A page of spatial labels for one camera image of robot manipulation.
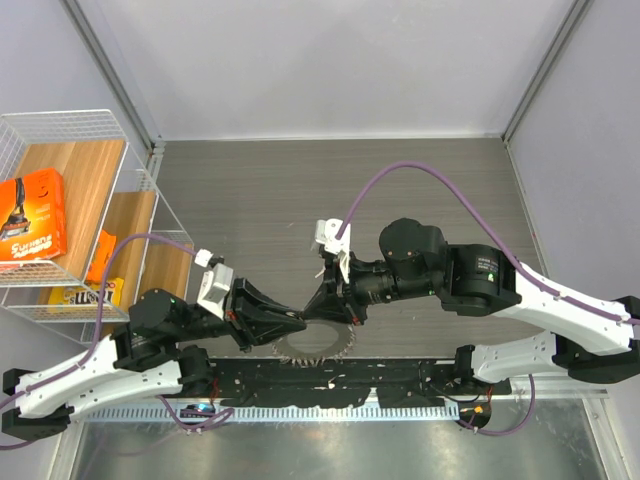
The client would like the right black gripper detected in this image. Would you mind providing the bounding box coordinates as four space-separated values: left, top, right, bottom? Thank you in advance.
304 248 441 327

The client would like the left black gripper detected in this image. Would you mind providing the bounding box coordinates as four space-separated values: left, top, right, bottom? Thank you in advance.
173 273 309 351

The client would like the metal disc with key rings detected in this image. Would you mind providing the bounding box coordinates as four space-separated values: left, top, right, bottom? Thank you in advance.
272 320 356 367

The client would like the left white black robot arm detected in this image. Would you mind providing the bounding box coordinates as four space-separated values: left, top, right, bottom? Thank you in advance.
1 279 306 445

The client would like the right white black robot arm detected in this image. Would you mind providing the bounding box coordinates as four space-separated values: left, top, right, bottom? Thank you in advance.
302 218 639 394

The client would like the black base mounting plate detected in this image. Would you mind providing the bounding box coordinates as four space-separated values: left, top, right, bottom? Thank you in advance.
175 358 512 409

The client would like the small orange packet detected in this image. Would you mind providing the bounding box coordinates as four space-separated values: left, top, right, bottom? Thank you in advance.
86 230 117 283

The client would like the yellow candy bag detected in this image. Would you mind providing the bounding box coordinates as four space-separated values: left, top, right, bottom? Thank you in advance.
47 277 124 313

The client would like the orange product box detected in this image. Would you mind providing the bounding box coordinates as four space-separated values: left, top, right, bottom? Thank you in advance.
0 167 67 262

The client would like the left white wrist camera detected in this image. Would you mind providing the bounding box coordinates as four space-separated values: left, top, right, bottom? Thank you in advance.
194 249 234 320

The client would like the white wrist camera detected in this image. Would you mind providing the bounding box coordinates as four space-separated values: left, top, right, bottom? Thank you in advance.
313 218 351 283
194 249 234 320

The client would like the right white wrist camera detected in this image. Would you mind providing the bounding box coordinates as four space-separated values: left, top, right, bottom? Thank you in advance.
313 218 351 283

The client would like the white slotted cable duct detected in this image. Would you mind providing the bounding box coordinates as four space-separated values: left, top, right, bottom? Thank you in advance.
87 401 459 423

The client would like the white wire shelf rack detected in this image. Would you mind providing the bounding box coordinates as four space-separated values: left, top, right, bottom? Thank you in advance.
1 109 194 344

